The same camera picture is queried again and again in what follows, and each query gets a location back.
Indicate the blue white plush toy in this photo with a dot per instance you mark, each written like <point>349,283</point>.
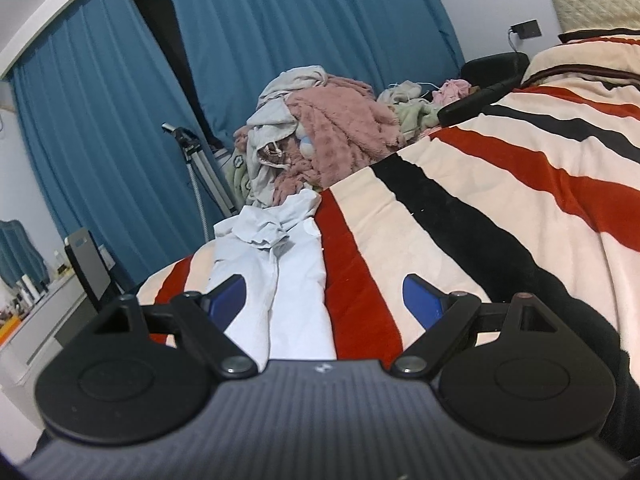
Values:
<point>306,142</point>

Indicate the black chair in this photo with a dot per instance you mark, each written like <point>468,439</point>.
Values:
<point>90,265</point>

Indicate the white t-shirt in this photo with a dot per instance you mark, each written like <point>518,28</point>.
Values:
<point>295,280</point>

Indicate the green printed blanket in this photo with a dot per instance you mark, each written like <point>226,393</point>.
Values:
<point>237,175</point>

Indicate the group of cosmetic bottles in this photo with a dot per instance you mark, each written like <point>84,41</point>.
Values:
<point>30,290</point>

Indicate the pink fluffy blanket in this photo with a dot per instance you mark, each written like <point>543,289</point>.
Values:
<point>345,120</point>

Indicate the black armchair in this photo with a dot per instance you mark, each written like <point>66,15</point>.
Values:
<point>492,72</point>

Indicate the small pink garment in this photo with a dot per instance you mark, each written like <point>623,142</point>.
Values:
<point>452,91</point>

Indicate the white dresser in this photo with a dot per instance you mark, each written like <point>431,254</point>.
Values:
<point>30,330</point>

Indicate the beige garment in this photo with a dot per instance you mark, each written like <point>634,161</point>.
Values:
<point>295,82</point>

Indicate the grey hoodie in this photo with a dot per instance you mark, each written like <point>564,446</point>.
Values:
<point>270,130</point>

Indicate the dark window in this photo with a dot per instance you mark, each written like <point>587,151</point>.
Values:
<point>165,35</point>

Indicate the blue curtain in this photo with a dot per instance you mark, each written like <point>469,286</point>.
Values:
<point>100,135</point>
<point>310,15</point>

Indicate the wide black wall outlet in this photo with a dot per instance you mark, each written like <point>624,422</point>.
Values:
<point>525,29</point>

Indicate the wavy blue-framed mirror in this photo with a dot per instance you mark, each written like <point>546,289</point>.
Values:
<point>20,255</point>

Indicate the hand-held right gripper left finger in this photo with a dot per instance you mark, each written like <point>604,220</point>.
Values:
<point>230,297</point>

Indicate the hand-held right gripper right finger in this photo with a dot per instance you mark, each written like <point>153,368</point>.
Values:
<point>422,300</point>

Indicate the striped fleece blanket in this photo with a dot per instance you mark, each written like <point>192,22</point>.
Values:
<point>500,210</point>

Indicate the silver tripod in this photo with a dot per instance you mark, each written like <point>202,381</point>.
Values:
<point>200,160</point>

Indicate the cream green garment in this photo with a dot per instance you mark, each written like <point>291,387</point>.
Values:
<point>407,105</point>

